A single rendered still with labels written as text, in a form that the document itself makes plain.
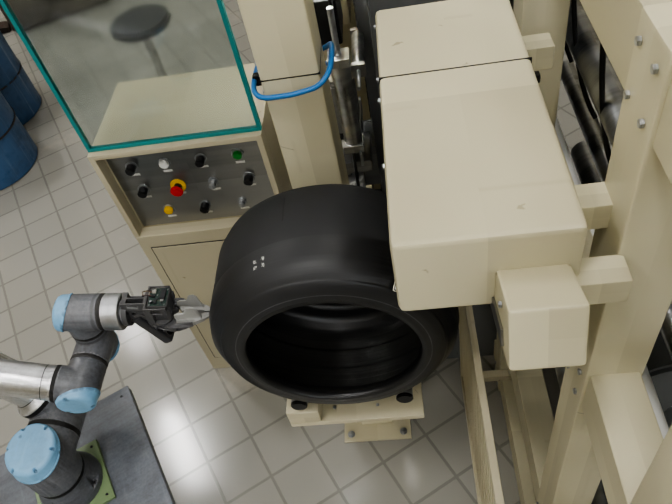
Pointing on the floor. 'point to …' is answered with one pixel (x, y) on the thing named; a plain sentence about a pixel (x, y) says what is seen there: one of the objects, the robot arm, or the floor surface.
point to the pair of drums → (15, 117)
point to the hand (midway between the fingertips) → (209, 314)
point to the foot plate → (356, 432)
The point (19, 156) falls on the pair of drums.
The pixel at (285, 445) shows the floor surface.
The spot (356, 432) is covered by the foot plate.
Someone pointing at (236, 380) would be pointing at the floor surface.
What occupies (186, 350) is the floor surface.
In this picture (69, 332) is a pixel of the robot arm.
